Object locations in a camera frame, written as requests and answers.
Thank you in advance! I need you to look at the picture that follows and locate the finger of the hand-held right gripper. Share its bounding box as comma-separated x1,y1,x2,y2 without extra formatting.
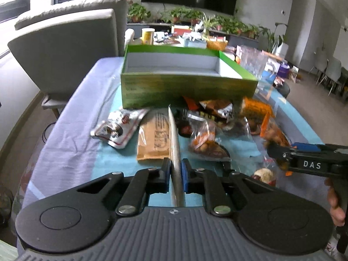
292,142,323,153
268,143,294,167

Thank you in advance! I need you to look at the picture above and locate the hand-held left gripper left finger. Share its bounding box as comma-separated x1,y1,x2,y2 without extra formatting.
73,158,172,218

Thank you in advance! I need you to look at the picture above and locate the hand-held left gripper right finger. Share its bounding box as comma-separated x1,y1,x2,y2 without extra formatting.
182,158,275,217

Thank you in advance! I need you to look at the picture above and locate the orange packet of nuts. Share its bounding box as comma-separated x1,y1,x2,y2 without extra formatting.
260,114,292,149

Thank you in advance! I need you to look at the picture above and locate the packet with round pale snack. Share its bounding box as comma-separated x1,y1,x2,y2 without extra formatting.
251,168,278,187

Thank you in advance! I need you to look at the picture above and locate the brown paper snack packet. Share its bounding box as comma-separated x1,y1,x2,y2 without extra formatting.
136,111,171,161

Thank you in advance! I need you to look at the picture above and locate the clear packet of nuts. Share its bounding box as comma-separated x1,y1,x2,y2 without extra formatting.
187,113,232,160

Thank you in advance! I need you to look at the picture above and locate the red snack packet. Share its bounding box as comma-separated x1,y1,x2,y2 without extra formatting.
176,124,194,139

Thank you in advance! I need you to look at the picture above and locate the clear packet of dark snacks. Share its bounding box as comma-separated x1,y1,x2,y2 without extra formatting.
217,116,259,142

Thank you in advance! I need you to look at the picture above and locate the bright orange snack packet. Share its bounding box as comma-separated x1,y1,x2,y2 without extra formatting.
240,97,274,120

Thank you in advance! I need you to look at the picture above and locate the dark yellow-print snack packet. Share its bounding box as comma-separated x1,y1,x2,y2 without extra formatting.
174,108,219,123

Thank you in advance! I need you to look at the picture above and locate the silver red-trimmed snack packet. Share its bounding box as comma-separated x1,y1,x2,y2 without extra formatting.
90,108,149,149

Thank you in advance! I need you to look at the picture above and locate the orange and white snack packet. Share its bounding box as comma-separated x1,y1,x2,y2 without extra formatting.
199,99,235,120

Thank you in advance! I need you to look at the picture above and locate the green cardboard box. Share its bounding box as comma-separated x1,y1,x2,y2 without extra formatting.
120,44,259,110

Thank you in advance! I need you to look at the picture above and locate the person's right hand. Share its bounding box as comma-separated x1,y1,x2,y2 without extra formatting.
324,178,346,227

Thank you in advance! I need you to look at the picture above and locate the white dining chair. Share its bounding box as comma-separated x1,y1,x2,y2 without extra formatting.
315,57,343,96

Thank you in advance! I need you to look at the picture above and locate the purple box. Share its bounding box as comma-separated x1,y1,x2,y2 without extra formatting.
277,62,292,78

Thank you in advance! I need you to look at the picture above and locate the clear plastic bag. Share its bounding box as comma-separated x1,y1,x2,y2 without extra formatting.
239,46,269,81

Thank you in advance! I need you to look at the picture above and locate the tall plant in white pot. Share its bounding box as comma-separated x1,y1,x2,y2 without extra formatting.
260,22,289,58

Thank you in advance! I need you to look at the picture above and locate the wicker basket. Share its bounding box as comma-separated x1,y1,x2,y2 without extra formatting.
206,39,228,52

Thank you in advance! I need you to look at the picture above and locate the pale blue tissue box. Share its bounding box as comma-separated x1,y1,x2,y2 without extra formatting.
180,36,207,49

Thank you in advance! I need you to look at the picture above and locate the row of potted plants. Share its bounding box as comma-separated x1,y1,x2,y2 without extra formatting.
202,13,262,40

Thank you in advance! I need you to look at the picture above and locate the yellow lidded jar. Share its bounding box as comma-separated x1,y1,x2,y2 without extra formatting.
142,28,155,45

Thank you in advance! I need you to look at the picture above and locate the grey upholstered chair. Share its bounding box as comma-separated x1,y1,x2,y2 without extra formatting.
14,0,129,57
8,8,119,120

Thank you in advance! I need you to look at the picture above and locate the potted green plant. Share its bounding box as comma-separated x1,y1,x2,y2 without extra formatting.
168,7,203,25
127,3,152,24

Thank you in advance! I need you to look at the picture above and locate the black floor cable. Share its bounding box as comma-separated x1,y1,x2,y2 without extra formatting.
41,122,57,142

